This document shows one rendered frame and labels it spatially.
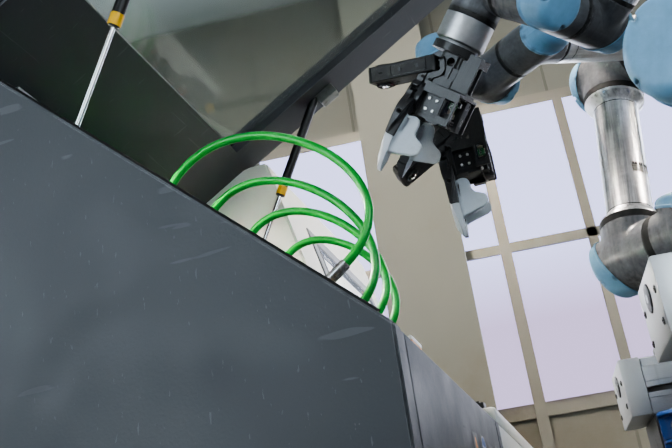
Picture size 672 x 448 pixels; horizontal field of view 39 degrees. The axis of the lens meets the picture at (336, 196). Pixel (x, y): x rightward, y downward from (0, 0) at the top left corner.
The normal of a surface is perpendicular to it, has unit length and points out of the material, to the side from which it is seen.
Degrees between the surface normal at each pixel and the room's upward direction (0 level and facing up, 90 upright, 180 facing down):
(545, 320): 90
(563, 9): 134
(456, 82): 103
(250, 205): 90
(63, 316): 90
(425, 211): 90
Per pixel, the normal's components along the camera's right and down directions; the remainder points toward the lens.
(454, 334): -0.20, -0.39
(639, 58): -0.78, -0.03
